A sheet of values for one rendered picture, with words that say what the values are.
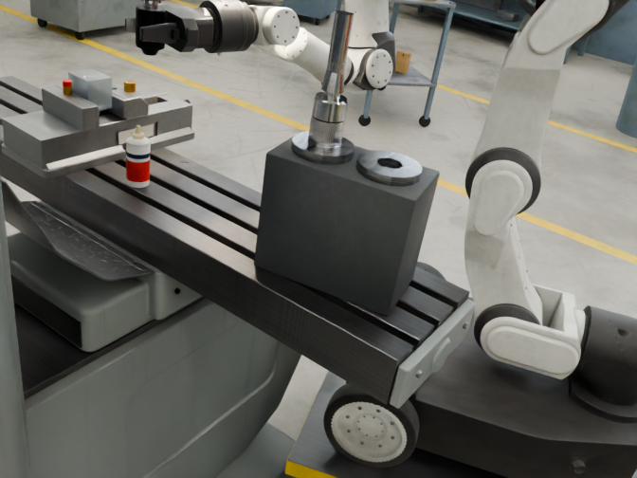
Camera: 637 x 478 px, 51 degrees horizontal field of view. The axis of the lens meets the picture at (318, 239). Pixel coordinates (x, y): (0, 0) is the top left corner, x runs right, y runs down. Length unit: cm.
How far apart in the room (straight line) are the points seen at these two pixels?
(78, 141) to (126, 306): 32
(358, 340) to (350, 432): 60
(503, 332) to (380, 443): 35
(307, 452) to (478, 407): 38
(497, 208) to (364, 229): 48
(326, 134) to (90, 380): 56
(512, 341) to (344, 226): 66
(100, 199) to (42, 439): 40
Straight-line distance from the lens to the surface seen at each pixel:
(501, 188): 131
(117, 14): 594
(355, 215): 89
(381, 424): 144
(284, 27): 123
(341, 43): 89
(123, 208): 115
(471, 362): 158
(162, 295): 115
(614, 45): 850
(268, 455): 176
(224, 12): 119
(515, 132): 132
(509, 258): 143
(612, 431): 157
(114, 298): 112
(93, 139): 128
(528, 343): 147
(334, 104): 90
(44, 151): 123
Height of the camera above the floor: 151
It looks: 30 degrees down
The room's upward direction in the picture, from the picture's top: 9 degrees clockwise
